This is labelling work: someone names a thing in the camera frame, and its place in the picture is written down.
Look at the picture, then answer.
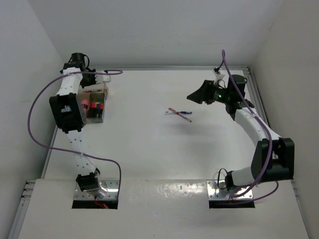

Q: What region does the clear compartment organizer tray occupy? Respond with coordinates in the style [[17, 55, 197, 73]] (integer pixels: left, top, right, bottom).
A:
[[78, 83, 109, 124]]

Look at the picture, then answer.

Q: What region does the aluminium table edge rail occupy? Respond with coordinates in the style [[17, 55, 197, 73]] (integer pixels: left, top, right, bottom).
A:
[[89, 65, 250, 71]]

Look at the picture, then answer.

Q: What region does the blue gel pen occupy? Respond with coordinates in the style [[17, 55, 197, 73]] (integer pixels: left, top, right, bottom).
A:
[[165, 111, 192, 115]]

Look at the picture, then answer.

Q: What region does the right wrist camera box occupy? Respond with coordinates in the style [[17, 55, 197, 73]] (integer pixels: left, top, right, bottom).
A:
[[213, 67, 225, 85]]

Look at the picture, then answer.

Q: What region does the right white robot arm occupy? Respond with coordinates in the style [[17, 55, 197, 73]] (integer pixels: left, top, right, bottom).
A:
[[186, 75, 295, 190]]

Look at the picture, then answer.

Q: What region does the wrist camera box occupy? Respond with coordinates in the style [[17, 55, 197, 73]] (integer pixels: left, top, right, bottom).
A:
[[213, 67, 225, 85], [95, 71, 111, 84]]

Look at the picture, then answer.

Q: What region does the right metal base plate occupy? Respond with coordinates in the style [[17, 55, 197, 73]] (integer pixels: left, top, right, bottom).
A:
[[206, 179, 254, 201]]

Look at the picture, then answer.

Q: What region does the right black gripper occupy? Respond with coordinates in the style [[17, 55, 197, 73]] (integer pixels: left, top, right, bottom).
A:
[[187, 80, 231, 105]]

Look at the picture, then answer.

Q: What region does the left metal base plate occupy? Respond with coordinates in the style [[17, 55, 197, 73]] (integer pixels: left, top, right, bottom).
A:
[[73, 179, 119, 201]]

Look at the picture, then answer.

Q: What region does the metal base plate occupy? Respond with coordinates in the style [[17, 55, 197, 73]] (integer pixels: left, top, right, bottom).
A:
[[73, 179, 119, 201], [206, 179, 254, 201]]

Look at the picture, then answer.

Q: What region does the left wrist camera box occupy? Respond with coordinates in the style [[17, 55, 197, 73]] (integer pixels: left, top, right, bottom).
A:
[[95, 71, 111, 84]]

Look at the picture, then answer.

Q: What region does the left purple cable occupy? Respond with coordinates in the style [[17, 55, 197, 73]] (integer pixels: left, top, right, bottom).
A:
[[27, 69, 123, 197]]

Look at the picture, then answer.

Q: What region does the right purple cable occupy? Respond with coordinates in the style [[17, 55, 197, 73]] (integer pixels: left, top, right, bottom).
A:
[[218, 49, 279, 202]]

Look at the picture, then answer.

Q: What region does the purple cable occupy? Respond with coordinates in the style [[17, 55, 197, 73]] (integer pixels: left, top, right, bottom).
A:
[[218, 49, 279, 202], [27, 69, 123, 197]]

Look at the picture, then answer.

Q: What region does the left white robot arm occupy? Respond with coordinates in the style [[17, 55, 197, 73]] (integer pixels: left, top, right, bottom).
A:
[[49, 53, 100, 195]]

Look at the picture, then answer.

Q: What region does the clear thin ballpoint pen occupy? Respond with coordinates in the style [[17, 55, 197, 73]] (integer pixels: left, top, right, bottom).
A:
[[83, 84, 104, 90]]

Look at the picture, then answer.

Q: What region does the red gel pen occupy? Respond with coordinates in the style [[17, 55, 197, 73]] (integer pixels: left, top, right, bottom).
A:
[[168, 108, 192, 122]]

